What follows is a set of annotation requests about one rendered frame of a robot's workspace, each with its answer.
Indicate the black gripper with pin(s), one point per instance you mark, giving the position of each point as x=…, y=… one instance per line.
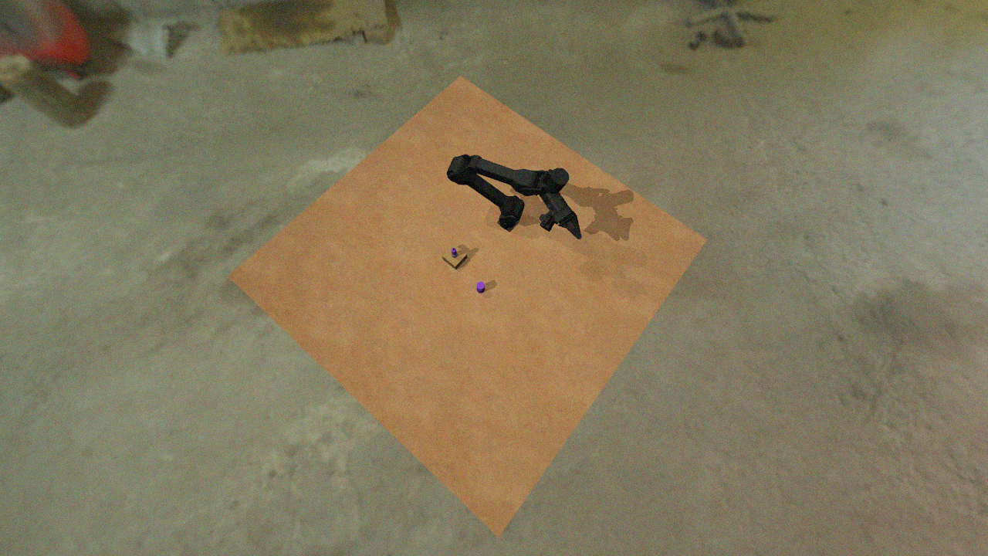
x=564, y=215

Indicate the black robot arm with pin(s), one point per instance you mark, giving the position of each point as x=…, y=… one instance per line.
x=463, y=170

